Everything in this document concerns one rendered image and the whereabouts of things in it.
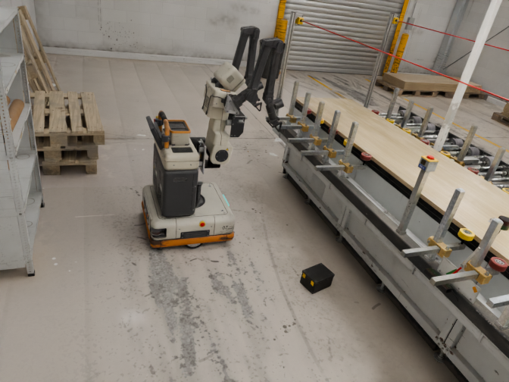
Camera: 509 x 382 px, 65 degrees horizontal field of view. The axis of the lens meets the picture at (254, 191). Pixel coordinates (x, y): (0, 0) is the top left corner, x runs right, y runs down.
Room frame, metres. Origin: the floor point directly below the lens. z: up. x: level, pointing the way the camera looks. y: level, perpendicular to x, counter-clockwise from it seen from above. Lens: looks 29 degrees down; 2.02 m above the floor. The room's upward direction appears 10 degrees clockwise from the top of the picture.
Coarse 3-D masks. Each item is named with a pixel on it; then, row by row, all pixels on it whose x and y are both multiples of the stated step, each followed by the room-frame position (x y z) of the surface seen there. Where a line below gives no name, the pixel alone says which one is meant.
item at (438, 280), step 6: (486, 270) 1.67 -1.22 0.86; (492, 270) 1.68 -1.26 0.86; (438, 276) 1.55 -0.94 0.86; (444, 276) 1.56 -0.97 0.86; (450, 276) 1.57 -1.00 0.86; (456, 276) 1.57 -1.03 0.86; (462, 276) 1.58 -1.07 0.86; (468, 276) 1.59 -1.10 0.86; (474, 276) 1.61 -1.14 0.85; (432, 282) 1.52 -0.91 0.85; (438, 282) 1.51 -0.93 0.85; (444, 282) 1.53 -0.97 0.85; (450, 282) 1.55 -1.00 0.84
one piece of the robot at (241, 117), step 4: (240, 112) 2.93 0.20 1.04; (232, 116) 2.85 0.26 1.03; (236, 116) 2.82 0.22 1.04; (240, 116) 2.84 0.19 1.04; (244, 116) 2.85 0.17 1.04; (228, 120) 2.79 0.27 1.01; (232, 120) 2.78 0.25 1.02; (236, 120) 2.80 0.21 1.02; (240, 120) 2.80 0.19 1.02; (244, 120) 2.82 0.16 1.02; (228, 124) 2.78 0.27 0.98; (232, 124) 2.78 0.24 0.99; (236, 124) 2.80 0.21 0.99; (240, 124) 2.81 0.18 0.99; (244, 124) 2.82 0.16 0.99; (232, 128) 2.78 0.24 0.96; (236, 128) 2.80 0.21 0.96; (240, 128) 2.81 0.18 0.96; (232, 132) 2.79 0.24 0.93; (236, 132) 2.80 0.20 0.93; (240, 132) 2.81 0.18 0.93; (232, 136) 2.79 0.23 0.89; (236, 136) 2.80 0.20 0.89
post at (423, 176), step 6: (420, 174) 2.14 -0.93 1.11; (426, 174) 2.13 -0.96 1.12; (420, 180) 2.13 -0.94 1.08; (414, 186) 2.15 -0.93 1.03; (420, 186) 2.13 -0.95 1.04; (414, 192) 2.14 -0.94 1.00; (420, 192) 2.14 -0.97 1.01; (414, 198) 2.12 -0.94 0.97; (408, 204) 2.15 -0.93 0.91; (414, 204) 2.13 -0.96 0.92; (408, 210) 2.13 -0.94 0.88; (408, 216) 2.13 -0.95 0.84; (402, 222) 2.14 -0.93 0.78; (408, 222) 2.14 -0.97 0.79; (402, 228) 2.12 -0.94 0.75; (402, 234) 2.13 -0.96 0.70
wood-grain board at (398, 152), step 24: (360, 120) 3.70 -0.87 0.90; (384, 120) 3.84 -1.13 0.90; (360, 144) 3.05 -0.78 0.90; (384, 144) 3.15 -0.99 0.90; (408, 144) 3.25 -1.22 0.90; (384, 168) 2.69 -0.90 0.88; (408, 168) 2.72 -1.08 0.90; (456, 168) 2.88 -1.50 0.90; (432, 192) 2.39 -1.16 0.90; (480, 192) 2.52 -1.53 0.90; (504, 192) 2.59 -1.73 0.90; (456, 216) 2.11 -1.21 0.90; (480, 216) 2.16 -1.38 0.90; (480, 240) 1.89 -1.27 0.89; (504, 240) 1.92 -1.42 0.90
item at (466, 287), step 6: (444, 258) 1.81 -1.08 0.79; (444, 264) 1.80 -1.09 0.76; (450, 264) 1.77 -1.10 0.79; (438, 270) 1.81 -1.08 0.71; (444, 270) 1.78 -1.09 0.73; (450, 270) 1.75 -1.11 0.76; (456, 282) 1.70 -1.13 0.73; (462, 282) 1.67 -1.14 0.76; (468, 282) 1.65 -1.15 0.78; (456, 288) 1.69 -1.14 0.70; (462, 288) 1.66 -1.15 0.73; (468, 288) 1.63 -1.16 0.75; (468, 294) 1.62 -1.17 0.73; (474, 294) 1.60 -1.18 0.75; (474, 300) 1.58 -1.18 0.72
